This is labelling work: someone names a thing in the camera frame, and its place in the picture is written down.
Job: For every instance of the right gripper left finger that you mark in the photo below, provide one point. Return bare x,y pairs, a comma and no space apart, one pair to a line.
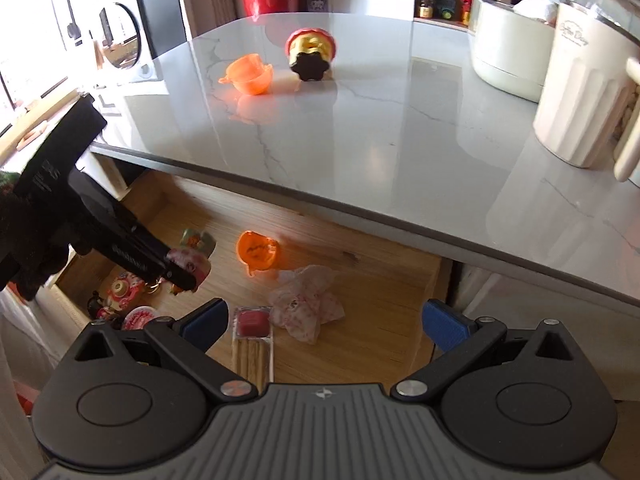
184,343

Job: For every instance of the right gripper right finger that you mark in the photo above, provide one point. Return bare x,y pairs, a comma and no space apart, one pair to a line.
465,343

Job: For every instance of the biscuit sticks plastic pack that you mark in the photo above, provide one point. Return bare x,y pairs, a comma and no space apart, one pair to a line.
252,346

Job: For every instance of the pink figurine toy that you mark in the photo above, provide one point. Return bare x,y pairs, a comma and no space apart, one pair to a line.
193,253

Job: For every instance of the pink white cloth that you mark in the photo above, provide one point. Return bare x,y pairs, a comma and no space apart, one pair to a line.
303,302

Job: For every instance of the orange plastic capsule half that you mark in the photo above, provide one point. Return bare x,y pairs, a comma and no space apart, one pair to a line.
249,75

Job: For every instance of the red yellow round toy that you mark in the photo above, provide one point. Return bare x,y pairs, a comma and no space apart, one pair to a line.
310,52

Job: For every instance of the red black doll keychain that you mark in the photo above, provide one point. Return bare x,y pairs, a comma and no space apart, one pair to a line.
122,296

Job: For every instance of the gloved left hand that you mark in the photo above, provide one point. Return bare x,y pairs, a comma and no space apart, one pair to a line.
21,234

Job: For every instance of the red round lid toy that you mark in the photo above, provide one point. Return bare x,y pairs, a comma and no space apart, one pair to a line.
138,317

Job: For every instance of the white washing machine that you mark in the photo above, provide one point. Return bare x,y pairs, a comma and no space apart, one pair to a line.
128,35

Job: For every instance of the white ribbed pitcher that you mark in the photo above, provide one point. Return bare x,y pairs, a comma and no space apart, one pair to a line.
593,69

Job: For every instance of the white rectangular container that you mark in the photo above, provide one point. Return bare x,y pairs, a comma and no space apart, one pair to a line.
509,51

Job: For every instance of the small jar on shelf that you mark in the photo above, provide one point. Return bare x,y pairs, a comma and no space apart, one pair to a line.
426,9

